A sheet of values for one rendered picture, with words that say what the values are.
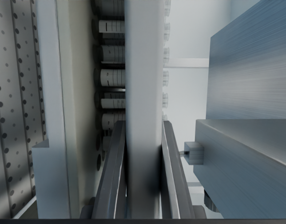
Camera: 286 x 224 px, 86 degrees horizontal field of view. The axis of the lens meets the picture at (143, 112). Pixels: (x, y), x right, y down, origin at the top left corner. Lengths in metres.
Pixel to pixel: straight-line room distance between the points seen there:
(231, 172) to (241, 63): 0.40
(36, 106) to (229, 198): 0.24
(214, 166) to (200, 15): 3.85
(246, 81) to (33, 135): 0.50
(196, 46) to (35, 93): 3.62
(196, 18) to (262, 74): 3.52
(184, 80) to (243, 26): 2.96
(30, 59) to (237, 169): 0.24
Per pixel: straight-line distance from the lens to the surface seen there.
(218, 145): 0.22
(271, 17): 0.50
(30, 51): 0.20
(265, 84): 0.47
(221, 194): 0.24
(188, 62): 1.16
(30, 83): 0.19
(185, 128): 3.51
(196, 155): 0.26
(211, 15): 4.10
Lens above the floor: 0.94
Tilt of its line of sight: 2 degrees up
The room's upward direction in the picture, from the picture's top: 90 degrees clockwise
